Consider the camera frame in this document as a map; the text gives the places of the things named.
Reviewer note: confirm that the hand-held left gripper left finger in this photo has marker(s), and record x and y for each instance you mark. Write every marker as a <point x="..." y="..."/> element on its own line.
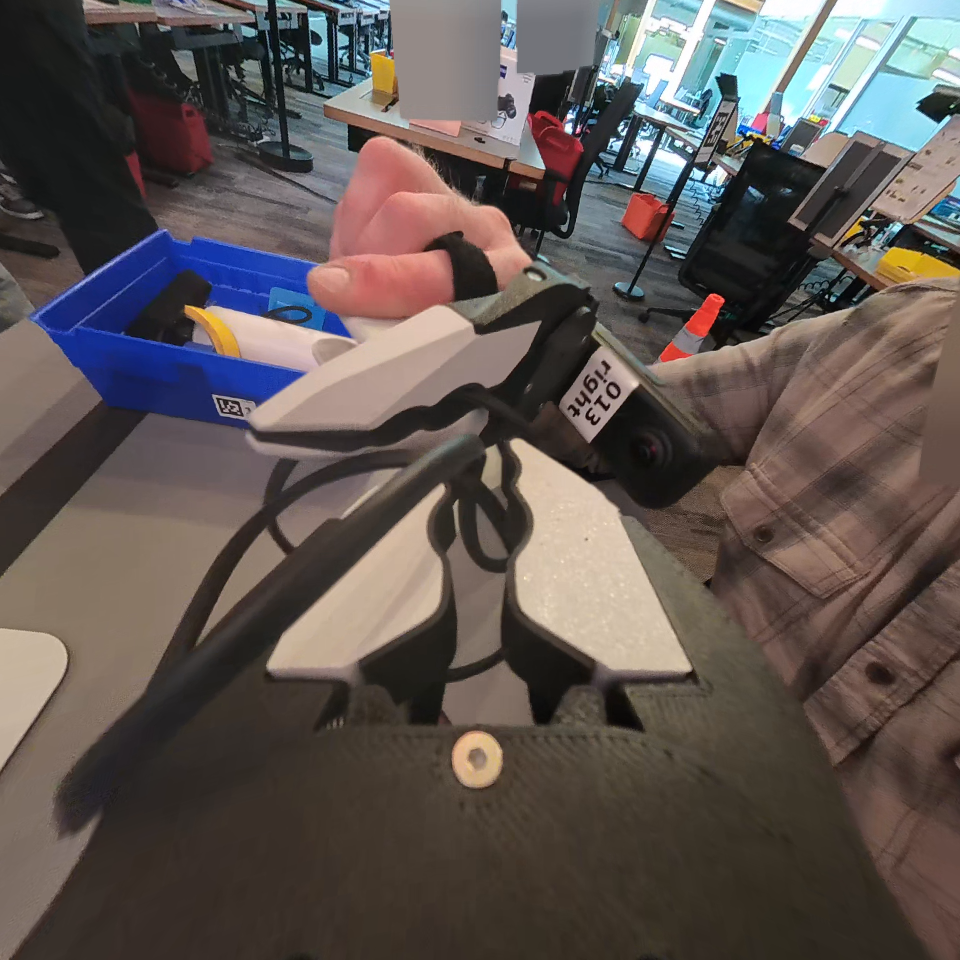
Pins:
<point x="360" y="615"/>

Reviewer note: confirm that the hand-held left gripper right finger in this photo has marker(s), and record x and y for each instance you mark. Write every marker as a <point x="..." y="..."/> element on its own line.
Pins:
<point x="600" y="593"/>

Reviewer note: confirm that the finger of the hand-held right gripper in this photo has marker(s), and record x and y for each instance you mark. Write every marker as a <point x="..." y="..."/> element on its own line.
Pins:
<point x="390" y="360"/>
<point x="375" y="432"/>

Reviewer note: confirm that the blue plastic bin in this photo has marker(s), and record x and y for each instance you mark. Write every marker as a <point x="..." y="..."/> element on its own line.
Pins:
<point x="120" y="360"/>

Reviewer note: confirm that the person's right hand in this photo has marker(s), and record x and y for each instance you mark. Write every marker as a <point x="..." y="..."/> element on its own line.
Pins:
<point x="390" y="225"/>

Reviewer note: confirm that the white tube with yellow band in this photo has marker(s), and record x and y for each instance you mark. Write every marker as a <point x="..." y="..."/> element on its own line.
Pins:
<point x="278" y="342"/>

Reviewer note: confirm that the orange traffic cone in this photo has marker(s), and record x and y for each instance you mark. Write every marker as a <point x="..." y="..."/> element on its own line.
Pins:
<point x="695" y="330"/>

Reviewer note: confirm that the orange bin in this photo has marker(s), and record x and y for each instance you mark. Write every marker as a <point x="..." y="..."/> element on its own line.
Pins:
<point x="647" y="216"/>

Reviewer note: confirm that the black office chair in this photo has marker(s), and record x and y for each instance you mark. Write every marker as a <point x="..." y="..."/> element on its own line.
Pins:
<point x="563" y="158"/>
<point x="750" y="225"/>

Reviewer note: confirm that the person's plaid shirt torso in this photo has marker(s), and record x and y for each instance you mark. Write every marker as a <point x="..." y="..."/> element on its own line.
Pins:
<point x="855" y="525"/>

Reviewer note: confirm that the red bag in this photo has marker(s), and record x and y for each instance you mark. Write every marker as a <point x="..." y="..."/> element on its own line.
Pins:
<point x="173" y="128"/>

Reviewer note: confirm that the white rounded pad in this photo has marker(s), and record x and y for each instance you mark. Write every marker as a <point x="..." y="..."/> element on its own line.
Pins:
<point x="23" y="690"/>

